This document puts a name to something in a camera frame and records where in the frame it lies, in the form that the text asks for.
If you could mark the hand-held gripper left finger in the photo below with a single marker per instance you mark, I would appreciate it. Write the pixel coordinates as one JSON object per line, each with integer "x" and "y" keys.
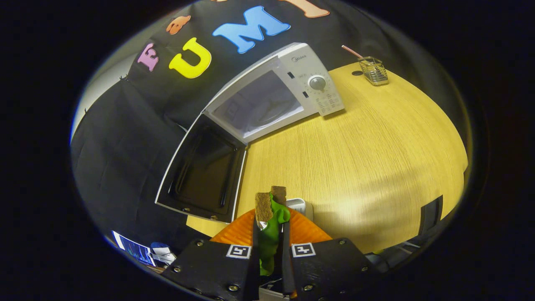
{"x": 255, "y": 276}

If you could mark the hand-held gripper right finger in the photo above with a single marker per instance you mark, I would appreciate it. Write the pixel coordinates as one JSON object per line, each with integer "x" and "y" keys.
{"x": 286, "y": 267}

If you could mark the sandwich with green lettuce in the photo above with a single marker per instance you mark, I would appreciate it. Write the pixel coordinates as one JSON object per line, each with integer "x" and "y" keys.
{"x": 269, "y": 238}

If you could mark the white microwave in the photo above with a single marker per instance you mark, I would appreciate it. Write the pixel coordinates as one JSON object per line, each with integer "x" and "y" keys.
{"x": 301, "y": 62}

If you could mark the small white plate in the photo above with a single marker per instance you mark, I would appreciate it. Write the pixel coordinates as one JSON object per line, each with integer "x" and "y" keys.
{"x": 299, "y": 205}

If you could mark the computer monitor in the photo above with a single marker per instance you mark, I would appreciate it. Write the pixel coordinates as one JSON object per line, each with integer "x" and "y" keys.
{"x": 136, "y": 250}

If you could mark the pink striped straw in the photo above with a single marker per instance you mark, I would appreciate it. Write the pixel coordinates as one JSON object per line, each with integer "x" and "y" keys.
{"x": 352, "y": 52}

